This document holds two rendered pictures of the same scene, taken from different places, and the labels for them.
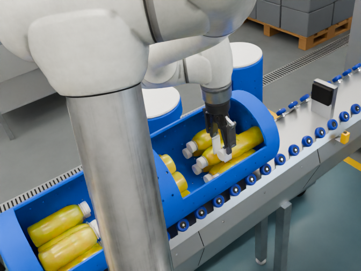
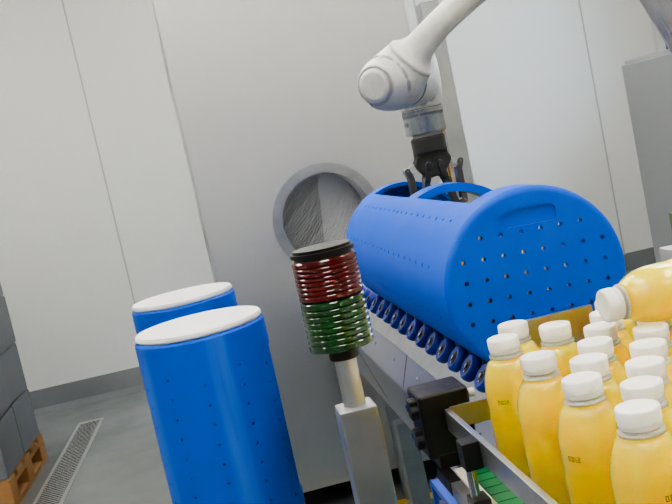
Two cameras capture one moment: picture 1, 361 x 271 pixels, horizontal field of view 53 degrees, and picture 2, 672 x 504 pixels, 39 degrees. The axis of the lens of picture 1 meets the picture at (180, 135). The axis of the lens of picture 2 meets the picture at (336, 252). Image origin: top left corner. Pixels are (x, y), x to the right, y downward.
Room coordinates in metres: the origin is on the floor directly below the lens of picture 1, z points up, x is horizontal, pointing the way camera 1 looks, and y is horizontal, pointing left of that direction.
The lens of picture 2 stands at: (0.37, 1.90, 1.35)
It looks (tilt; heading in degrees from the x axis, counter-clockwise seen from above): 6 degrees down; 291
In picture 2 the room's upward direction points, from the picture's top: 12 degrees counter-clockwise
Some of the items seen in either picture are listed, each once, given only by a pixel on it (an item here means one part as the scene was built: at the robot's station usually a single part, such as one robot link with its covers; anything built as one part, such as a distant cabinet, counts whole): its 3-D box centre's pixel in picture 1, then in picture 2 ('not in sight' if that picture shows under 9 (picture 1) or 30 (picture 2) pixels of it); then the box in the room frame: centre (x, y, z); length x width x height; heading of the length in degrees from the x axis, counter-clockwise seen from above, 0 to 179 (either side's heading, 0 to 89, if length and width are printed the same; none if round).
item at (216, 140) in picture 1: (216, 144); not in sight; (0.92, -0.11, 1.13); 0.03 x 0.01 x 0.07; 119
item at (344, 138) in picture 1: (339, 134); not in sight; (1.09, -0.63, 0.92); 0.08 x 0.03 x 0.05; 29
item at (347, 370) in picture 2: not in sight; (338, 326); (0.71, 1.06, 1.18); 0.06 x 0.06 x 0.16
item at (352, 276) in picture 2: not in sight; (327, 276); (0.71, 1.06, 1.23); 0.06 x 0.06 x 0.04
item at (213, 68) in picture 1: (208, 56); (412, 73); (0.89, -0.11, 1.46); 0.13 x 0.11 x 0.16; 84
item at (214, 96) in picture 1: (216, 89); (424, 122); (0.89, -0.12, 1.36); 0.09 x 0.09 x 0.06
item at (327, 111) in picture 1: (322, 99); not in sight; (1.23, -0.62, 1.00); 0.10 x 0.04 x 0.15; 29
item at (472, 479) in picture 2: not in sight; (473, 472); (0.67, 0.85, 0.94); 0.03 x 0.02 x 0.08; 119
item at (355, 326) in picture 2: not in sight; (336, 320); (0.71, 1.06, 1.18); 0.06 x 0.06 x 0.05
